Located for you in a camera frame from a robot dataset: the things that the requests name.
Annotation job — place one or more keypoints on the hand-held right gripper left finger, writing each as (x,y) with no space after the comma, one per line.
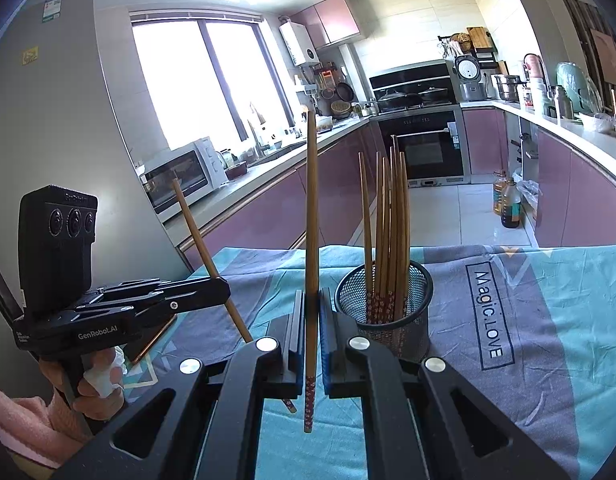
(301,340)

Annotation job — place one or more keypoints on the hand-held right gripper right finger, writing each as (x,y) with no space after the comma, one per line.
(328,340)

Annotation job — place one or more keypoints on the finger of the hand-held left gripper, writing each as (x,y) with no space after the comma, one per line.
(197,292)

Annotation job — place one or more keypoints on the red-tipped wooden chopstick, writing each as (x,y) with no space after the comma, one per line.
(312,220)
(197,235)

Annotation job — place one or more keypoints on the black mesh utensil holder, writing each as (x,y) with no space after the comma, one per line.
(413,330)

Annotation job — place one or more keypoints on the bunch of wooden chopsticks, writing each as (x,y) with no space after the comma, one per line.
(388,240)

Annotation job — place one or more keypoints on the person's left forearm pink sleeve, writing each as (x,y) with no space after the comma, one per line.
(17,425)

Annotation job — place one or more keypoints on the person's left hand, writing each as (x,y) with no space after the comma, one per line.
(100,385)

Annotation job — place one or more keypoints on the dark smartphone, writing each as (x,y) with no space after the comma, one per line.
(148,349)

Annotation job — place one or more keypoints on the white microwave oven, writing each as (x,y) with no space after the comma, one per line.
(180,175)

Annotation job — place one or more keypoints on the grey refrigerator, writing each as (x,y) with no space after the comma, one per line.
(62,125)

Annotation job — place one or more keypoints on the pink base cabinets with sink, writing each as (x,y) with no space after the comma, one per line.
(338,180)

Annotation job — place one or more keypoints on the chrome sink faucet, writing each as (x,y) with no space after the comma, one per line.
(255,130)

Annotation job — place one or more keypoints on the teal grey printed tablecloth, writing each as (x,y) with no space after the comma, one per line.
(488,410)

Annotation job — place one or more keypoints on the yellow fridge sticker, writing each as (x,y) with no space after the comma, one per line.
(30,55)

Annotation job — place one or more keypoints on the kitchen window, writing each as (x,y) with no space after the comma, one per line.
(187,75)

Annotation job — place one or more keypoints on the built-in black oven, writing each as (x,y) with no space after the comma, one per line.
(428,145)

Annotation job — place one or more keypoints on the yellow cooking oil bottle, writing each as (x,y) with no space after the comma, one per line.
(498,195)

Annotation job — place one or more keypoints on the dark sauce bottle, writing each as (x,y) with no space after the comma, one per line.
(510,207)

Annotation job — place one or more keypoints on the white fridge label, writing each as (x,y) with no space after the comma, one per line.
(52,10)

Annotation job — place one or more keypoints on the clear plastic bag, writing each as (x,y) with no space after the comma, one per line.
(527,197)

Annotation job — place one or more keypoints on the hanging black frying pan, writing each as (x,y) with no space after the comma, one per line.
(344,91)

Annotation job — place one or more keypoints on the dark lidded cooking pot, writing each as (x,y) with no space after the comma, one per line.
(392,97)
(434,94)

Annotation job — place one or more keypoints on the white water heater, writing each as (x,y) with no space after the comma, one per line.
(299,44)

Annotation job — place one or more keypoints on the black range hood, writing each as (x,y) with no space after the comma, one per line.
(413,74)

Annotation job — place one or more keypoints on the white rice cooker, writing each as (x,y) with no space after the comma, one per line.
(471,79)

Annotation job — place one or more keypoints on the stainless steel stockpot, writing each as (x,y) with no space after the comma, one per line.
(506,87)

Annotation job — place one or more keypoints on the steel thermos flask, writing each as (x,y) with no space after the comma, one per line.
(561,102)

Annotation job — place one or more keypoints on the wooden cutting board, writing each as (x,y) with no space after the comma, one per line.
(479,38)

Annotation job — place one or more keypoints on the pink kettle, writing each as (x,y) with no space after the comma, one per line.
(534,66)

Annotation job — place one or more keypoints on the pale green appliance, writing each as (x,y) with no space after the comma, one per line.
(575,85)

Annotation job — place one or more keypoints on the pink wall cabinet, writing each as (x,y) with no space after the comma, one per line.
(333,20)

